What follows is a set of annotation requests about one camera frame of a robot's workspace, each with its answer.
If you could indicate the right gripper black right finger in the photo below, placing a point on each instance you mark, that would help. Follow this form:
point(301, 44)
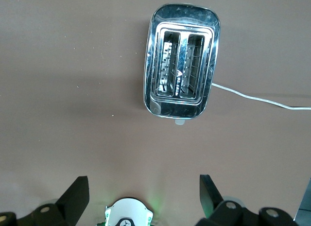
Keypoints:
point(218, 213)

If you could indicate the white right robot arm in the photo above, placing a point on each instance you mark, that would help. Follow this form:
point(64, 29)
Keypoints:
point(128, 209)

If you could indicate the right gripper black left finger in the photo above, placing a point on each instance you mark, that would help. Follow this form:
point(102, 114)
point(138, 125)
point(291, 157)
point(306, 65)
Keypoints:
point(70, 206)

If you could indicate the beige chrome two-slot toaster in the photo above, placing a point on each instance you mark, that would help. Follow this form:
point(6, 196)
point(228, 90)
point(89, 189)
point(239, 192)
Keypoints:
point(181, 19)

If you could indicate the brown table mat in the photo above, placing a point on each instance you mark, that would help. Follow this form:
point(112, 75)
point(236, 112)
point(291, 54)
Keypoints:
point(73, 90)

